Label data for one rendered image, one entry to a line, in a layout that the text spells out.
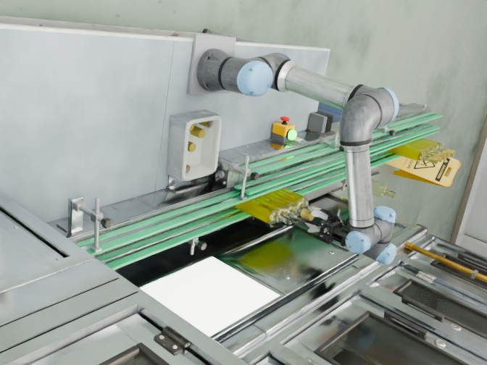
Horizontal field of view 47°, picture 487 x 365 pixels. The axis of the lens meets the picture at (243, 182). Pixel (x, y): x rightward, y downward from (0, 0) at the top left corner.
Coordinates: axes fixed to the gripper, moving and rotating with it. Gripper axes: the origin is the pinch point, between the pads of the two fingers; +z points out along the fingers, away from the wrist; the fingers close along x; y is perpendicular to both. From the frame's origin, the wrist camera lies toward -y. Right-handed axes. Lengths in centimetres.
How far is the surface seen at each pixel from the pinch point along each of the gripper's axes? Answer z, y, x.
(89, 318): -26, 115, -23
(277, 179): 21.7, -5.7, -6.0
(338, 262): -15.7, 1.1, 12.3
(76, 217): 29, 82, -11
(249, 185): 24.3, 8.2, -5.8
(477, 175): 104, -578, 151
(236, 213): 23.0, 15.7, 3.7
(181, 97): 40, 32, -39
